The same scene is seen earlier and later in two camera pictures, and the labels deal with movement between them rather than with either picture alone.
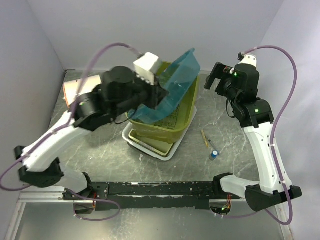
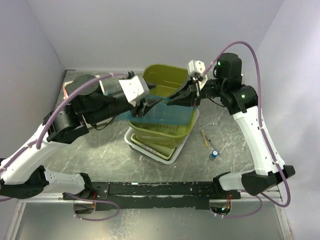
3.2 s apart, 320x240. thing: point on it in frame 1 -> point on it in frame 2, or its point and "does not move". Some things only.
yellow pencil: [204, 136] does not move
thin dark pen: [212, 144] does not move
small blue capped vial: [213, 155] does not move
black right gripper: [217, 72] -> [187, 101]
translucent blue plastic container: [178, 78] -> [165, 112]
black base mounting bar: [151, 195] does not move
